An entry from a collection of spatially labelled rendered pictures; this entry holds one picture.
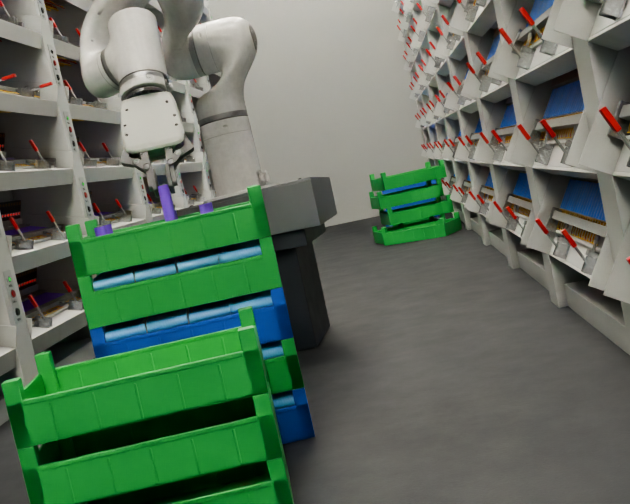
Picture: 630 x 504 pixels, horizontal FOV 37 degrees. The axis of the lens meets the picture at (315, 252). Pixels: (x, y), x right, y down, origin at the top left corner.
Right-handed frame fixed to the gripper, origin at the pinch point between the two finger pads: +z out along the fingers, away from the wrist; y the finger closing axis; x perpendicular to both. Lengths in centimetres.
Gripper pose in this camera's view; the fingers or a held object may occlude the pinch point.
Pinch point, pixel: (162, 180)
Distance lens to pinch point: 157.3
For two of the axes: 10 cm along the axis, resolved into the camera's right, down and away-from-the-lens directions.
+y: -9.7, 2.2, -0.6
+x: -0.2, -3.5, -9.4
